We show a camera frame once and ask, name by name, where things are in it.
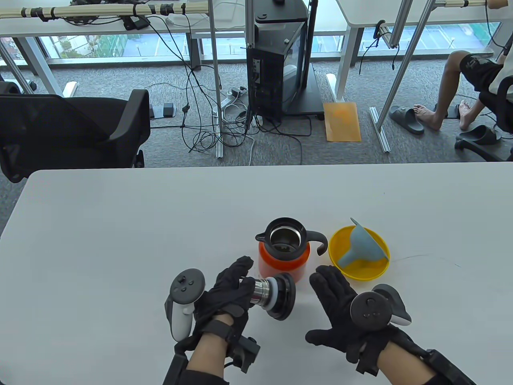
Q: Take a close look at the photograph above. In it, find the person's left hand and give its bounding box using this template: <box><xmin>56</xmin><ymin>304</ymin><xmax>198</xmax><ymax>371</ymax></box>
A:
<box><xmin>194</xmin><ymin>255</ymin><xmax>257</xmax><ymax>341</ymax></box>

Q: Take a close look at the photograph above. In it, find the person's right hand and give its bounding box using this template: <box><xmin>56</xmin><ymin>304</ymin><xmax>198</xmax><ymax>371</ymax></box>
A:
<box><xmin>305</xmin><ymin>265</ymin><xmax>403</xmax><ymax>363</ymax></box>

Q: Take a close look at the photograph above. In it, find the black and white hand controller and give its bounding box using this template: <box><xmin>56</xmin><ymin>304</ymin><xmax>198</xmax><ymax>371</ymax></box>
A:
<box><xmin>164</xmin><ymin>268</ymin><xmax>206</xmax><ymax>342</ymax></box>
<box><xmin>350</xmin><ymin>284</ymin><xmax>412</xmax><ymax>332</ymax></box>

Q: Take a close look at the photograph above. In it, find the yellow plastic bowl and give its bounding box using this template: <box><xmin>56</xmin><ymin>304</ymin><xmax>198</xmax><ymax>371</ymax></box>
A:
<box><xmin>328</xmin><ymin>225</ymin><xmax>391</xmax><ymax>282</ymax></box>

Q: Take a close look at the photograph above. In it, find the black kettle lid steel strainer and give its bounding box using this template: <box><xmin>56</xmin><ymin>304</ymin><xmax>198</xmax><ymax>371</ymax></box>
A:
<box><xmin>239</xmin><ymin>272</ymin><xmax>297</xmax><ymax>321</ymax></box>

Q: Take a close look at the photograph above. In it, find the orange hot water kettle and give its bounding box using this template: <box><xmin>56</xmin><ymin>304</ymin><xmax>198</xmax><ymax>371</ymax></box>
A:
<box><xmin>255</xmin><ymin>217</ymin><xmax>329</xmax><ymax>288</ymax></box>

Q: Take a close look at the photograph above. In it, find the grey-blue plastic funnel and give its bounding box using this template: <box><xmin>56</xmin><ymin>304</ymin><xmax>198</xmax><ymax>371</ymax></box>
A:
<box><xmin>337</xmin><ymin>217</ymin><xmax>390</xmax><ymax>269</ymax></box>

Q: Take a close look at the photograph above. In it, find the person's right forearm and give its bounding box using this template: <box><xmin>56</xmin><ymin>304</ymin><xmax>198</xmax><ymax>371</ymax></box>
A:
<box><xmin>377</xmin><ymin>341</ymin><xmax>438</xmax><ymax>385</ymax></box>

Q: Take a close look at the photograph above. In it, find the person's left forearm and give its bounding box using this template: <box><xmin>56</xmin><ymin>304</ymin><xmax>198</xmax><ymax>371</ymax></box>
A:
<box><xmin>186</xmin><ymin>314</ymin><xmax>241</xmax><ymax>385</ymax></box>

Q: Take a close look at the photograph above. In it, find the black box with white label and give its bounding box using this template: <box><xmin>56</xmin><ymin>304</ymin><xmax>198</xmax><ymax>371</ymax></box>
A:
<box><xmin>162</xmin><ymin>341</ymin><xmax>189</xmax><ymax>385</ymax></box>

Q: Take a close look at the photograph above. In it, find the black wrist-worn box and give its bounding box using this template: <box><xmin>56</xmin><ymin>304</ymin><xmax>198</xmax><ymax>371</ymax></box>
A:
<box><xmin>421</xmin><ymin>349</ymin><xmax>478</xmax><ymax>385</ymax></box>

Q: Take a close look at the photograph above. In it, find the orange paper envelope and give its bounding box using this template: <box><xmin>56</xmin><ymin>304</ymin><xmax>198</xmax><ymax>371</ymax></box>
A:
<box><xmin>323</xmin><ymin>101</ymin><xmax>362</xmax><ymax>142</ymax></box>

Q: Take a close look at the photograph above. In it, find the grey foot pedal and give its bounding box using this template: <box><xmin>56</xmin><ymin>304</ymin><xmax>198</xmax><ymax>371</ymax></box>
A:
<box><xmin>149</xmin><ymin>103</ymin><xmax>177</xmax><ymax>119</ymax></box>

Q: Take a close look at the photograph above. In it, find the white power strip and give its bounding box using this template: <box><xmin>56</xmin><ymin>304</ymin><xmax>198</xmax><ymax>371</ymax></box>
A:
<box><xmin>220</xmin><ymin>86</ymin><xmax>248</xmax><ymax>110</ymax></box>

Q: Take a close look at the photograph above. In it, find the black floor stand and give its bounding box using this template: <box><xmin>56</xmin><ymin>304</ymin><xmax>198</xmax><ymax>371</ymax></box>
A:
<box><xmin>281</xmin><ymin>0</ymin><xmax>325</xmax><ymax>121</ymax></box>

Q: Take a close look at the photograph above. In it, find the black computer tower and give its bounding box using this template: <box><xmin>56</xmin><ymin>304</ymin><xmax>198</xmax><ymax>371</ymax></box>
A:
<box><xmin>246</xmin><ymin>12</ymin><xmax>309</xmax><ymax>122</ymax></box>

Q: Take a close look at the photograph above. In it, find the black office chair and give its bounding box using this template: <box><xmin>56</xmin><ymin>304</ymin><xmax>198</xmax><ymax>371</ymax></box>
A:
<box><xmin>0</xmin><ymin>80</ymin><xmax>151</xmax><ymax>183</ymax></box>

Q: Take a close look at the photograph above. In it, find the black swivel chair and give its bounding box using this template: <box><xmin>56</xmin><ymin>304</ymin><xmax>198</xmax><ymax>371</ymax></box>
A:
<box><xmin>455</xmin><ymin>74</ymin><xmax>513</xmax><ymax>162</ymax></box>

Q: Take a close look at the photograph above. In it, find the black power adapter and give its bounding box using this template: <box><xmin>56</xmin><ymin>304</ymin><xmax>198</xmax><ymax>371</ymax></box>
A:
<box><xmin>123</xmin><ymin>15</ymin><xmax>150</xmax><ymax>31</ymax></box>

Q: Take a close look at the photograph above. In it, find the white desk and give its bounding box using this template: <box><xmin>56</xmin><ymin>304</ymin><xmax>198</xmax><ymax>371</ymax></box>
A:
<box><xmin>327</xmin><ymin>0</ymin><xmax>513</xmax><ymax>101</ymax></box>
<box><xmin>0</xmin><ymin>0</ymin><xmax>249</xmax><ymax>97</ymax></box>

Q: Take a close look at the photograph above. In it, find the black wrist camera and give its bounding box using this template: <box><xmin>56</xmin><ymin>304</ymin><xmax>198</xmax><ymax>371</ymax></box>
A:
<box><xmin>228</xmin><ymin>336</ymin><xmax>261</xmax><ymax>374</ymax></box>

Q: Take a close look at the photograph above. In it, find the tangle of black cables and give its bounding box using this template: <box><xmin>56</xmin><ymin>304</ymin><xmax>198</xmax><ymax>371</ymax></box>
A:
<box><xmin>142</xmin><ymin>16</ymin><xmax>313</xmax><ymax>166</ymax></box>

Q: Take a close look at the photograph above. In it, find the slanted aluminium frame post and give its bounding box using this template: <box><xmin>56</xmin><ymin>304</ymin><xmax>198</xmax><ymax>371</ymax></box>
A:
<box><xmin>369</xmin><ymin>0</ymin><xmax>436</xmax><ymax>153</ymax></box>

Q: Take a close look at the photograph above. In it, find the beige bar with black straps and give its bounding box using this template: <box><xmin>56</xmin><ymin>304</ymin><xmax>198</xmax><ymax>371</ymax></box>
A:
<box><xmin>0</xmin><ymin>1</ymin><xmax>209</xmax><ymax>20</ymax></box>

